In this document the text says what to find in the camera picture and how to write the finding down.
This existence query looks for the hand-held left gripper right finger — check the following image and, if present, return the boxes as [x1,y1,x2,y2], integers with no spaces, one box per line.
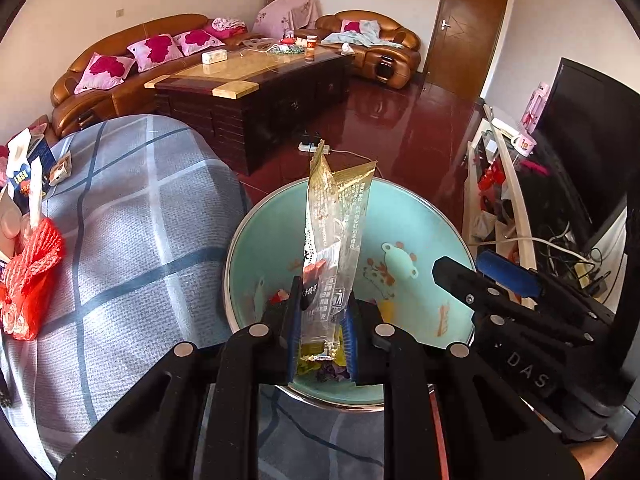
[341,291,584,480]

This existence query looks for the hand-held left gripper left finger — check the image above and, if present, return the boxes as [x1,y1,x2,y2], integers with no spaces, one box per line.
[56,277,304,480]

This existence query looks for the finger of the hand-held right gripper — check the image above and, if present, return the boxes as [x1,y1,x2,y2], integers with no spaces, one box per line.
[475,250,614,329]
[431,256,587,347]

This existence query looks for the mint green trash bin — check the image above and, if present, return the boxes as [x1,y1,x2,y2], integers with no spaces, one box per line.
[222,176,477,407]

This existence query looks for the clear gold-print packet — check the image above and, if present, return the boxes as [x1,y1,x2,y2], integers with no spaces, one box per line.
[297,139,377,364]

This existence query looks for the red plastic bag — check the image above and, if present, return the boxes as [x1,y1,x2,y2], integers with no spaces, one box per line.
[0,217,66,342]

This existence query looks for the person's right forearm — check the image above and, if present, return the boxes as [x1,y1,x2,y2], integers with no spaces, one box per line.
[570,440,621,480]

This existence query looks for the white television stand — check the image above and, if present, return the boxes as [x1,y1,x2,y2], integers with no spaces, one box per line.
[462,104,540,312]

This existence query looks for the white cartoon mug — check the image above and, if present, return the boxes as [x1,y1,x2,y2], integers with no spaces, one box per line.
[509,132,537,157]

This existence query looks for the black flat television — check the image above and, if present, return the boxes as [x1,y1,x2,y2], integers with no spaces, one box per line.
[529,57,640,257]

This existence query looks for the pink water bottle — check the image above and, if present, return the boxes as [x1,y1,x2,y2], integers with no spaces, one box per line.
[519,82,551,134]

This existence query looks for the grey checked tablecloth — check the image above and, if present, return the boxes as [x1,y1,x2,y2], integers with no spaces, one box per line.
[0,114,252,478]

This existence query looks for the white power strip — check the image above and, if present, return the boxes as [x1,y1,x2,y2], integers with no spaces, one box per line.
[298,132,331,155]

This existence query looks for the dark wooden coffee table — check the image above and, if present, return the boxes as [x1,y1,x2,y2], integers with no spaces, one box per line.
[144,41,354,177]

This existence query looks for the brown leather armchair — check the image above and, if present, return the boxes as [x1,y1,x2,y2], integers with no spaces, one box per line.
[294,10,422,90]

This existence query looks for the brown wooden door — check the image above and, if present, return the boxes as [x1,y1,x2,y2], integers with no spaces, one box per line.
[424,0,512,102]

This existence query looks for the light blue clothes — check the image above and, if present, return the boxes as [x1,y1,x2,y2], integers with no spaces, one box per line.
[322,19,404,51]

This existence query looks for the brown leather sofa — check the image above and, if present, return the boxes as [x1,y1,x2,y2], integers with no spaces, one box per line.
[50,12,282,137]

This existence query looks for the small white brown box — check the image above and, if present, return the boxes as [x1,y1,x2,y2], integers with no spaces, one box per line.
[48,155,73,186]

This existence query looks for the pink red flower pillow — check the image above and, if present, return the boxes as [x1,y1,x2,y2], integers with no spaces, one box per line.
[74,52,137,96]
[127,33,185,73]
[172,28,226,57]

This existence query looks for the blue drink carton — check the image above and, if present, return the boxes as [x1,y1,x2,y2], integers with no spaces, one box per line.
[10,135,57,202]

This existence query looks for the pink floral bundle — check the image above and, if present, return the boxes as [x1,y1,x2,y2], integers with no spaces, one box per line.
[212,17,247,39]

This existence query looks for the pink floral cover cloth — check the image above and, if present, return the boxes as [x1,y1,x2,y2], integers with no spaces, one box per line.
[252,0,321,39]

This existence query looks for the bundle of black white cables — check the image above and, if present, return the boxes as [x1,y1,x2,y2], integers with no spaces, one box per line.
[540,222,623,303]

